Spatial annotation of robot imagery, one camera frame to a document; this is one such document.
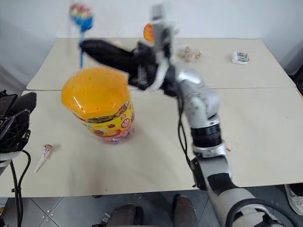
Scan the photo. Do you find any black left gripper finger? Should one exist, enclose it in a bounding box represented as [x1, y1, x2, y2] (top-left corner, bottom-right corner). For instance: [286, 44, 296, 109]
[0, 89, 18, 119]
[9, 91, 37, 117]

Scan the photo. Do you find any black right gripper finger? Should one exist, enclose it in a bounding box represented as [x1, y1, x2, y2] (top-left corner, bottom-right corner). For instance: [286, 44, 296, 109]
[80, 39, 134, 62]
[83, 48, 134, 78]

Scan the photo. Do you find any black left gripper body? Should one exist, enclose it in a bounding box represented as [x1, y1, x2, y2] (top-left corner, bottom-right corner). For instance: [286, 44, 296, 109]
[0, 109, 32, 154]

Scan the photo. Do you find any white sneaker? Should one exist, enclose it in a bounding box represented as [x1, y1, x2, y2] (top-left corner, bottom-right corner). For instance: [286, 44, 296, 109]
[284, 183, 303, 216]

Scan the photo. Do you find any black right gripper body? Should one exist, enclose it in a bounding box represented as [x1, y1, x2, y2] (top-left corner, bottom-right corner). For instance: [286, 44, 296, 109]
[129, 41, 159, 91]

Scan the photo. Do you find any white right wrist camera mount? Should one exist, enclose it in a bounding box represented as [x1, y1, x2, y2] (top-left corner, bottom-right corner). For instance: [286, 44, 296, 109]
[151, 20, 178, 92]

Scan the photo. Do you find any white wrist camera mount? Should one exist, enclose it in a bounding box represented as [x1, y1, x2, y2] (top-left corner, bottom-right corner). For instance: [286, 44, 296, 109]
[0, 151, 21, 177]
[151, 20, 178, 92]

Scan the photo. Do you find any white wrapped lollipop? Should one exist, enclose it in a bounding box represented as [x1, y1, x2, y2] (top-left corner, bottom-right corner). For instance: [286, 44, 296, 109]
[34, 143, 54, 174]

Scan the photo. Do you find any yellow label lollipop jar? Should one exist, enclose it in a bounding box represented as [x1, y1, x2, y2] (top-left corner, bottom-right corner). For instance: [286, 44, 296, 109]
[80, 99, 136, 146]

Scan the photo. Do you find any dark rounded shape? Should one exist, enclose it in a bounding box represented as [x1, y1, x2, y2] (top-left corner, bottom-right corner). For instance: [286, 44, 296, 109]
[173, 194, 198, 227]
[110, 204, 144, 227]

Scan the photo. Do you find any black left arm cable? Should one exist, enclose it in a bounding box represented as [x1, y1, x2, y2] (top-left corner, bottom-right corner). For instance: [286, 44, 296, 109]
[9, 148, 32, 227]

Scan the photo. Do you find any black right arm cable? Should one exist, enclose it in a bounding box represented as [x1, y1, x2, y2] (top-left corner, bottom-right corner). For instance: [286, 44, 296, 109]
[177, 104, 197, 189]

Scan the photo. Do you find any small white box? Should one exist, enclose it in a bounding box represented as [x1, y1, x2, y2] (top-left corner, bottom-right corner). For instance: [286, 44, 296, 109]
[230, 51, 250, 64]

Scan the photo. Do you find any blue lollipop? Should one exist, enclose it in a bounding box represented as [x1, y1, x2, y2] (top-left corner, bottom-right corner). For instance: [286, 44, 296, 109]
[68, 2, 96, 70]

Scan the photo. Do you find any orange perforated jar lid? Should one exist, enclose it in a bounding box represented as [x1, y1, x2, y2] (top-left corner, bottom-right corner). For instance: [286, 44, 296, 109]
[61, 67, 132, 122]

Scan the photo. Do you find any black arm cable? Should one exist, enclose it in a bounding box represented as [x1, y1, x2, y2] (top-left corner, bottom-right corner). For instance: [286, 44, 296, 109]
[9, 148, 32, 227]
[177, 104, 197, 189]

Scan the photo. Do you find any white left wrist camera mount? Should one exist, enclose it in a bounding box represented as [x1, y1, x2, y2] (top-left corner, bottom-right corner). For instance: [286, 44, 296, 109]
[0, 151, 21, 177]

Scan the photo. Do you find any orange round object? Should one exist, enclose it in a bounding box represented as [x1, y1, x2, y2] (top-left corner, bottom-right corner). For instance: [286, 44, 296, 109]
[143, 22, 156, 44]

